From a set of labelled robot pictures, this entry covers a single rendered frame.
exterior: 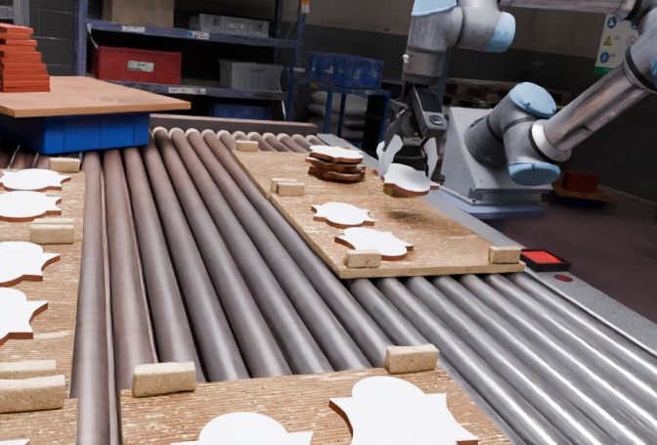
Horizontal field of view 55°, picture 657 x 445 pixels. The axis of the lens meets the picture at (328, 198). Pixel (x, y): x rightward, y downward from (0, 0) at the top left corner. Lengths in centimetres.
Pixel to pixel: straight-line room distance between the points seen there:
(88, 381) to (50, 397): 8
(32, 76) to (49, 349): 114
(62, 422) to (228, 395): 15
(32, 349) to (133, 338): 11
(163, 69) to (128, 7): 54
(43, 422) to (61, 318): 20
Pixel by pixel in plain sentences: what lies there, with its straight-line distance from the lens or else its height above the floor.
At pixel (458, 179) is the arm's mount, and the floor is 92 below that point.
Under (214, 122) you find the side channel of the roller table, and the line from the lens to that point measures 211.
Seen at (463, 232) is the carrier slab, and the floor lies 94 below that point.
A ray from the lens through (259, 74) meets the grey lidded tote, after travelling 569.
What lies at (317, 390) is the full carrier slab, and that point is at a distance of 68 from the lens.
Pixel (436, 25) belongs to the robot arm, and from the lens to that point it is 121.
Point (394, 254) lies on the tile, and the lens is 104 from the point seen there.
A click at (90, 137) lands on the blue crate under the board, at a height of 96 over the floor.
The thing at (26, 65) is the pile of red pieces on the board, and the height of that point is 111.
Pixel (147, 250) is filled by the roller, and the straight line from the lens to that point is 106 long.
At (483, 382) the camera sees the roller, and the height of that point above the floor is 91.
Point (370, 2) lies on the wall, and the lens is 678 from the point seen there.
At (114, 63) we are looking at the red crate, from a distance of 539.
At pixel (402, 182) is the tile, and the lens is 125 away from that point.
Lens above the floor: 130
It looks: 15 degrees down
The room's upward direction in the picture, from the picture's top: 7 degrees clockwise
